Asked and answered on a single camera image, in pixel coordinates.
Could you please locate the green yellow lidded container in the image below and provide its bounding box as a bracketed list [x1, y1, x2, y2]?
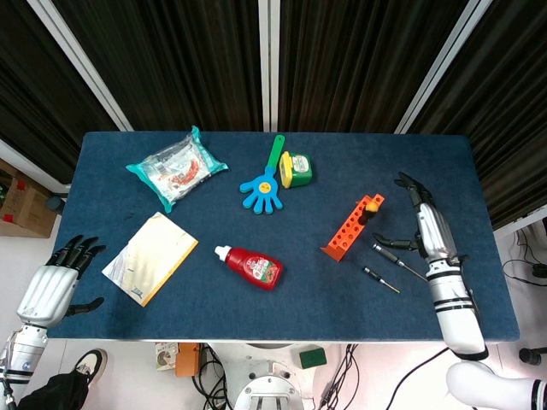
[279, 149, 317, 189]

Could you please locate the black floor cable bundle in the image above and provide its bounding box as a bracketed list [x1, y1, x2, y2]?
[314, 343, 361, 410]
[191, 343, 234, 410]

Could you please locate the short black screwdriver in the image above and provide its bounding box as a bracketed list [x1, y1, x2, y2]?
[362, 266, 402, 295]

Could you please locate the orange bit holder rack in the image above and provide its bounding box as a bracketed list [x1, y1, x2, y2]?
[320, 192, 385, 263]

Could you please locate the blue hand clapper toy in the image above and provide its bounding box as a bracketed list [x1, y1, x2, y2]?
[238, 134, 286, 215]

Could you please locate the black cable with adapter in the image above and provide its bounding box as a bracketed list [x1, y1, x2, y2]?
[499, 228, 547, 284]

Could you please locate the red ketchup bottle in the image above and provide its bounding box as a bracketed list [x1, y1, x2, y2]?
[214, 244, 285, 292]

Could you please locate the orange box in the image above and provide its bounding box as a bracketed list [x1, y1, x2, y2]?
[174, 342, 202, 378]

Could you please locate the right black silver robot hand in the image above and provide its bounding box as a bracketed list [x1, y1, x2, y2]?
[373, 172, 460, 264]

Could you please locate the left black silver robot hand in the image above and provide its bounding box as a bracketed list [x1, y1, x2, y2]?
[16, 234, 107, 328]

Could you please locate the brown cardboard box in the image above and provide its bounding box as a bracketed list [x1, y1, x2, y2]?
[0, 158, 59, 239]

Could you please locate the teal snack bag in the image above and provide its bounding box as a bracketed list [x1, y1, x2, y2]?
[125, 125, 229, 214]

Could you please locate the yellow white booklet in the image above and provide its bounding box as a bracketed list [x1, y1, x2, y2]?
[101, 211, 200, 308]

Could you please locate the black trouser leg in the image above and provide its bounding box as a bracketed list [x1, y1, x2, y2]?
[16, 370, 91, 410]

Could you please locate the black curtain panel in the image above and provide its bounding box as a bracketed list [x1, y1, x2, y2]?
[50, 0, 263, 132]
[408, 0, 547, 230]
[0, 0, 121, 185]
[277, 0, 471, 133]

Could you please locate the small printed carton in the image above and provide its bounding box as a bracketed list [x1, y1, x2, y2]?
[154, 342, 179, 372]

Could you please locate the blue felt table cover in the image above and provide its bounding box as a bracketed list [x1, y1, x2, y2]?
[44, 131, 521, 343]

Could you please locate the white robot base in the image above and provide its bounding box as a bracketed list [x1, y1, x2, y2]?
[220, 341, 328, 410]

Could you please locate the yellow handled screwdriver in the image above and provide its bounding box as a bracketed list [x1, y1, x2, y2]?
[357, 201, 380, 227]

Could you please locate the white frame post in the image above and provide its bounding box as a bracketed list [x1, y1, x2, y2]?
[26, 0, 134, 132]
[393, 0, 493, 135]
[257, 0, 281, 132]

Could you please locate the black white sneaker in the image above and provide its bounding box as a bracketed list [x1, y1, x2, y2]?
[72, 348, 109, 385]

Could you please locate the green block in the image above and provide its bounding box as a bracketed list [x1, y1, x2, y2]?
[298, 348, 328, 371]

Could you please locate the black caster wheel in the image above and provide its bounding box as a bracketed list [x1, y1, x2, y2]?
[518, 347, 547, 366]

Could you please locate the single black floor cable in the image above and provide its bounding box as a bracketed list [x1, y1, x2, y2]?
[384, 346, 450, 410]

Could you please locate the long black screwdriver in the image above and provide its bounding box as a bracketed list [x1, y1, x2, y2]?
[371, 243, 428, 282]

